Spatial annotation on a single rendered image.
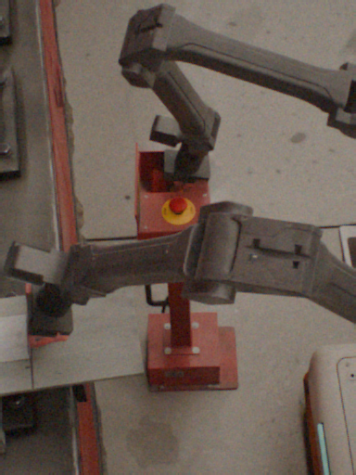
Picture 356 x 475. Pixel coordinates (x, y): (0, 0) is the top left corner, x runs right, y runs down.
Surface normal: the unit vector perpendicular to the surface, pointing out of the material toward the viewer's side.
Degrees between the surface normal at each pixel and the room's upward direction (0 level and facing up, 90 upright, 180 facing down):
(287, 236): 22
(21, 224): 0
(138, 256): 55
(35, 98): 0
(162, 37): 31
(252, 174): 0
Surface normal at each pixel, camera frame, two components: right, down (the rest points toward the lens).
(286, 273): -0.25, -0.27
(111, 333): -0.03, -0.57
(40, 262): 0.30, -0.15
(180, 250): -0.84, -0.29
